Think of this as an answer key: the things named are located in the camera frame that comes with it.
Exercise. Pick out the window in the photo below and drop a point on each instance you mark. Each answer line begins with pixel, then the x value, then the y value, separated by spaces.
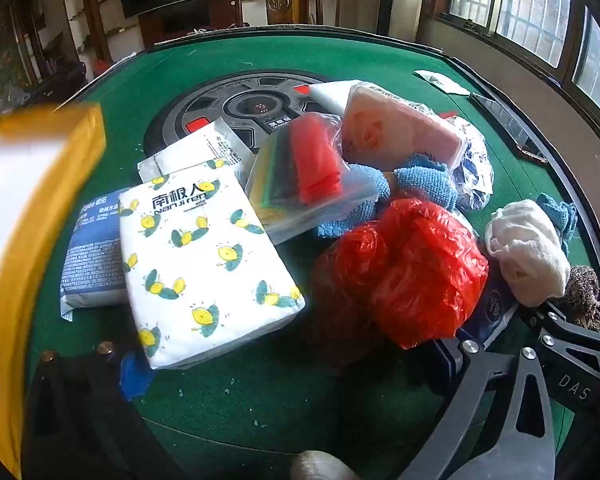
pixel 530 10

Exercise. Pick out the red plastic bag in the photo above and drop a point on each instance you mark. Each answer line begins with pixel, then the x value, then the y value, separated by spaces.
pixel 420 270

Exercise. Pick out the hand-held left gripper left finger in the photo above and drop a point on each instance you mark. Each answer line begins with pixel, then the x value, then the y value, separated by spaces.
pixel 132 377

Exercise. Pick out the white paper sheet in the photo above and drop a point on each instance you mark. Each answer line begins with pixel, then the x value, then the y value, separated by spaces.
pixel 442 82

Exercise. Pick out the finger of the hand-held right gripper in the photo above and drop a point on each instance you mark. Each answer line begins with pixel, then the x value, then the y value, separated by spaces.
pixel 580 360

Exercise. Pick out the blue microfiber cloth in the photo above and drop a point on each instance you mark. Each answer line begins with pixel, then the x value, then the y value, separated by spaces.
pixel 420 180

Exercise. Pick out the blue grey wipes packet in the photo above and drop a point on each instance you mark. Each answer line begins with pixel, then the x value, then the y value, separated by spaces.
pixel 92 260

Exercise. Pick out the white soft packet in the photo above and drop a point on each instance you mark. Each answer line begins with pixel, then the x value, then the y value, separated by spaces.
pixel 332 95

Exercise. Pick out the blue patterned clear bag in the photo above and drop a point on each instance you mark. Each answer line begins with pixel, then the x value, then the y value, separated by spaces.
pixel 475 170

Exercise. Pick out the pale pink tissue pack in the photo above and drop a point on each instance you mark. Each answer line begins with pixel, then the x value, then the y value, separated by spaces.
pixel 395 130

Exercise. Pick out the lemon print tissue pack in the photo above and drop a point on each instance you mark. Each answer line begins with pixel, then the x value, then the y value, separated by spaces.
pixel 205 280

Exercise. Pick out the clear bag of coloured cloths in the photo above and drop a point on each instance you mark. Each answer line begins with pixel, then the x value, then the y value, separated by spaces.
pixel 310 175

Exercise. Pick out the blue white packet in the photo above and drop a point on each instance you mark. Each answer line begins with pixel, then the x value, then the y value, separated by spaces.
pixel 495 310

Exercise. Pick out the light blue cloth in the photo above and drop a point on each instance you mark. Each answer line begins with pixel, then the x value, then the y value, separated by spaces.
pixel 562 215

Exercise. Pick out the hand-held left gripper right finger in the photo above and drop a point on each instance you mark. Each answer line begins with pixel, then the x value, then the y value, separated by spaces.
pixel 467 375

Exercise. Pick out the brown scrub pad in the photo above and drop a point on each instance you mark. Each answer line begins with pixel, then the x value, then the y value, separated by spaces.
pixel 585 295

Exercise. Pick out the wooden television cabinet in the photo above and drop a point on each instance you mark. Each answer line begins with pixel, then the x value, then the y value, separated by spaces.
pixel 190 25

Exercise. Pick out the yellow cardboard box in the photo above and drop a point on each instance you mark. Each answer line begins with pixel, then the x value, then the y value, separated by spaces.
pixel 67 170

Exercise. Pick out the round grey table panel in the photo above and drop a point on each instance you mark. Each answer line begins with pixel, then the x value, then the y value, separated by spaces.
pixel 230 105

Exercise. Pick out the white cloth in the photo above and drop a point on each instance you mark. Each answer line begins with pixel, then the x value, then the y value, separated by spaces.
pixel 525 255

